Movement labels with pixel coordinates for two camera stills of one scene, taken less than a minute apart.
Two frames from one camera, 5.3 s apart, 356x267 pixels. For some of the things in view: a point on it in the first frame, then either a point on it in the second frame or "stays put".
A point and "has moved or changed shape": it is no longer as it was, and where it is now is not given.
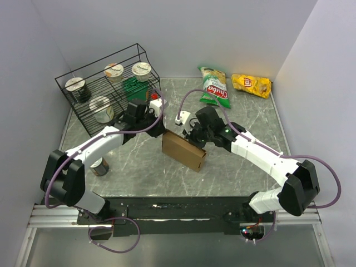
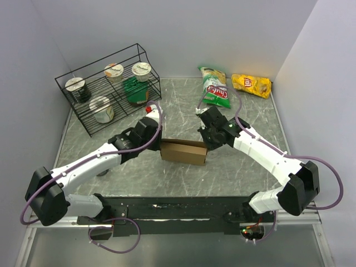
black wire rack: x=99 y=91 stays put
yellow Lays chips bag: x=258 y=86 stays put
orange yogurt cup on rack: x=115 y=73 stays put
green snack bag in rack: x=136 y=90 stays put
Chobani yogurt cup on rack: x=141 y=70 stays put
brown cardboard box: x=183 y=150 has moved or changed shape
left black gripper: x=159 y=129 -> x=157 y=146
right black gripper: x=189 y=135 -> x=210 y=146
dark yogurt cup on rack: x=78 y=84 stays put
